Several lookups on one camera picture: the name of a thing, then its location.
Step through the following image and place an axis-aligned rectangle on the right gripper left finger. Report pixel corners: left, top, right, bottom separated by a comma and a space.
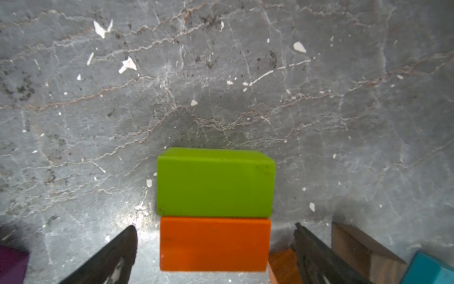
61, 225, 138, 284

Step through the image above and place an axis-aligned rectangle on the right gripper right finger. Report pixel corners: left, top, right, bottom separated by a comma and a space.
292, 222, 370, 284

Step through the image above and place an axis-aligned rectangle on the orange brown wedge block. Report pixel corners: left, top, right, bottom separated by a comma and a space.
267, 248, 303, 284

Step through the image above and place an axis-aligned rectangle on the dark walnut wedge block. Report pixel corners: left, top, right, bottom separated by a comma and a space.
332, 222, 407, 284

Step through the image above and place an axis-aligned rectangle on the orange rectangular block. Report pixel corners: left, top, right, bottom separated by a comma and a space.
160, 217, 271, 272

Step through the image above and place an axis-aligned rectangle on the purple wedge block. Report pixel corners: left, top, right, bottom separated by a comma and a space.
0, 246, 30, 284

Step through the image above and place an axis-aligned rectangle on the small teal block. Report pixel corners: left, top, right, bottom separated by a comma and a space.
401, 252, 454, 284

